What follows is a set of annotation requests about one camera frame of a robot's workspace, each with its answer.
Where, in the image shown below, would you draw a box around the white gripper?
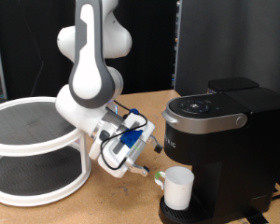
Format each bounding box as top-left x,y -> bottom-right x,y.
89,112 -> 163,179

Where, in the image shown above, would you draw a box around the white mug with green tape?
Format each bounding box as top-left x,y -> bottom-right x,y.
154,165 -> 195,211

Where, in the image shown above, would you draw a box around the black Keurig coffee machine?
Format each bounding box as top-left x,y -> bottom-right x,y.
159,77 -> 280,224

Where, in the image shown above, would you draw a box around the white two-tier turntable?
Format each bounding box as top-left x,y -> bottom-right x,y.
0,96 -> 92,207

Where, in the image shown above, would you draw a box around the perforated metal rack strip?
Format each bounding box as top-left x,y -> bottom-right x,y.
172,0 -> 182,91

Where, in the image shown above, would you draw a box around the dark grey partition panel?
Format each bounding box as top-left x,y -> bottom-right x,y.
174,0 -> 280,194

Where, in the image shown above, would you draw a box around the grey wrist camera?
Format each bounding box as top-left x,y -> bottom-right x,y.
119,129 -> 147,164

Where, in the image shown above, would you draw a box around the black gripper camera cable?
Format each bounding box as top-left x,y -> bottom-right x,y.
100,99 -> 148,171

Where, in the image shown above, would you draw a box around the thin black hanging cable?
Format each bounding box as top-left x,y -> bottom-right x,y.
29,27 -> 45,97

